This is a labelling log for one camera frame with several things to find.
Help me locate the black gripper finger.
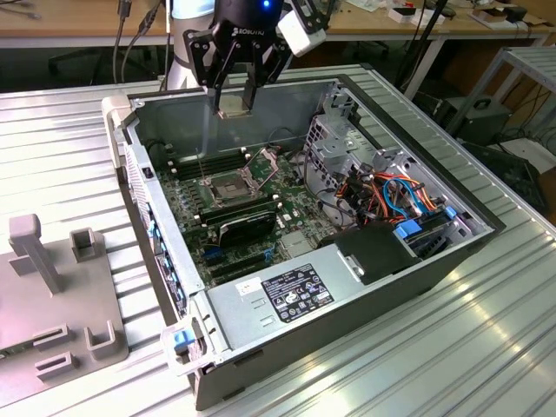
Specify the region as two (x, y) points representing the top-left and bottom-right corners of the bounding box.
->
(183, 28), (239, 116)
(242, 37), (292, 116)

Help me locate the silver CPU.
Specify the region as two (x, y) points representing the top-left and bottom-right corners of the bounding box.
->
(218, 95), (254, 119)

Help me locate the black RAM slot bank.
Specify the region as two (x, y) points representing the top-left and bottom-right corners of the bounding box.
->
(197, 193), (283, 226)
(167, 146), (252, 182)

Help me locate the CPU socket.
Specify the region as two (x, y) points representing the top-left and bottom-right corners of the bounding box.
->
(203, 172), (257, 205)

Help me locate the black expansion slot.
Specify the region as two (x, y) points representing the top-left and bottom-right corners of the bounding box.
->
(202, 249), (267, 279)

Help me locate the long wooden desk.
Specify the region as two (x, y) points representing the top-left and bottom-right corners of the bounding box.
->
(0, 0), (556, 49)

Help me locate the metal socket cover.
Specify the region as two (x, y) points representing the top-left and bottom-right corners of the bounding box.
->
(241, 147), (282, 192)

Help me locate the silver drive cage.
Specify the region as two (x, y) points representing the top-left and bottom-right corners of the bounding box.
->
(303, 80), (418, 192)

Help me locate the green motherboard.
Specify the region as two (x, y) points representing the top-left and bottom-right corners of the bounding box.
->
(154, 147), (331, 290)

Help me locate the black graphics card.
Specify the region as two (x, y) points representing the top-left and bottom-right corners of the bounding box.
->
(216, 208), (279, 248)

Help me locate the black stand pole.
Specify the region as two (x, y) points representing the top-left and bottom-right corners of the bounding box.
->
(397, 0), (449, 88)

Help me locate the silver chipset heatsink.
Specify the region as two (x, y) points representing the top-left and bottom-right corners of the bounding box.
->
(280, 232), (318, 257)

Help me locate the blue disk carrier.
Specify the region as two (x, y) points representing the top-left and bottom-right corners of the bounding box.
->
(393, 208), (461, 261)

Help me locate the black equipment case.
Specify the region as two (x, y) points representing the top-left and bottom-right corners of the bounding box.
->
(453, 97), (513, 147)

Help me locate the black drive bay cover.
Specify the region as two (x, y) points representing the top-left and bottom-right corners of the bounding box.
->
(316, 223), (422, 286)

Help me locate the flat cardboard piece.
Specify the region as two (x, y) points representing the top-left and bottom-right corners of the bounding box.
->
(467, 6), (549, 31)

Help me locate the silver power supply unit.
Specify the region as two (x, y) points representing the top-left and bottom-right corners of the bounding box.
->
(203, 242), (364, 353)

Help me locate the white metal shelf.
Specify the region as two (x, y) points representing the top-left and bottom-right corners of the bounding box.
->
(445, 45), (556, 140)

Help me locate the black mesh panel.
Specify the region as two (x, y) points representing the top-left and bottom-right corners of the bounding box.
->
(460, 142), (549, 214)

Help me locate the grey parts rack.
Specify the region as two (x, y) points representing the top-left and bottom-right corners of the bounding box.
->
(0, 213), (130, 409)

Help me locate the blue case latch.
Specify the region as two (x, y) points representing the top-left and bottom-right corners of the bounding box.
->
(171, 329), (193, 354)

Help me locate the open PC case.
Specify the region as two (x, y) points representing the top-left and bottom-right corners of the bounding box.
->
(100, 73), (507, 412)

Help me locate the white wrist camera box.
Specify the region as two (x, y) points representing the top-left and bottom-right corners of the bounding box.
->
(276, 9), (328, 58)

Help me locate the black camera bracket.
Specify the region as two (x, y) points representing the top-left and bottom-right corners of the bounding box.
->
(288, 0), (331, 34)

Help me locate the grey hanging cable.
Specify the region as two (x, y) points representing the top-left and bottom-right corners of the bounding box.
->
(110, 0), (134, 86)
(119, 0), (161, 84)

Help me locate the orange wire bundle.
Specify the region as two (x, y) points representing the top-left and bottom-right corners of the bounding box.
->
(337, 171), (445, 218)

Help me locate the blue wire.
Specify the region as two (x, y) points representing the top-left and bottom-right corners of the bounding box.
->
(381, 175), (426, 219)

